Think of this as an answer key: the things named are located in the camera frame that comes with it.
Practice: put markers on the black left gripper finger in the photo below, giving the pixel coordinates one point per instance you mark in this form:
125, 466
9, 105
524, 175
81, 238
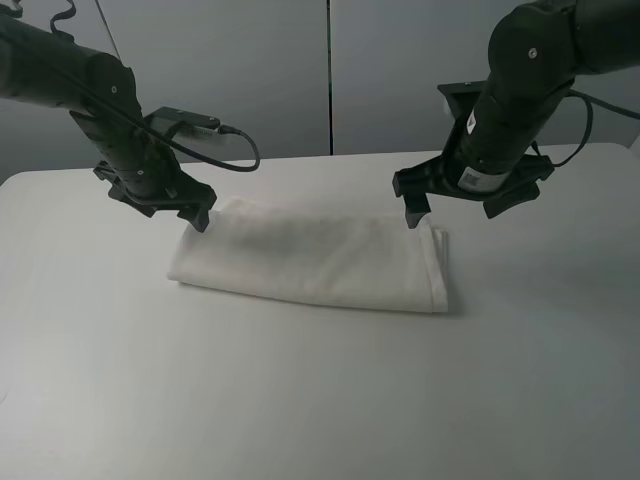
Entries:
145, 210
196, 214

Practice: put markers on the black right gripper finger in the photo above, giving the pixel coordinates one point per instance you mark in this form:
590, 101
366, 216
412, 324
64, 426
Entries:
417, 206
510, 199

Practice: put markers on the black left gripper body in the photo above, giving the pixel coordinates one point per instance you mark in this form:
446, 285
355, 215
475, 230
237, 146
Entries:
164, 194

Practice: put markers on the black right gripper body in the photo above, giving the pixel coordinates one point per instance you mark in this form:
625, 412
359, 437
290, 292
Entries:
444, 177

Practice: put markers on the white terry towel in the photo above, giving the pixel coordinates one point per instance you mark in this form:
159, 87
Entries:
372, 262

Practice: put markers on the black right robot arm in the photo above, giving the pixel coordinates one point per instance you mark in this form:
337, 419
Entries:
535, 54

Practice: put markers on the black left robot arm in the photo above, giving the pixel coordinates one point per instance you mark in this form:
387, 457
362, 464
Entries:
99, 92

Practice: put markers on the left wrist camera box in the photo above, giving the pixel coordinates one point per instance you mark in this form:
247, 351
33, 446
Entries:
184, 126

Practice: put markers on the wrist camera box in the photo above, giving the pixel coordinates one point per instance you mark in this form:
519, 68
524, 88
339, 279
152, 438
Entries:
460, 98
184, 126

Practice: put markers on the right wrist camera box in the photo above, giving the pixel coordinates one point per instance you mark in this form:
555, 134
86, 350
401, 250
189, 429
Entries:
460, 98

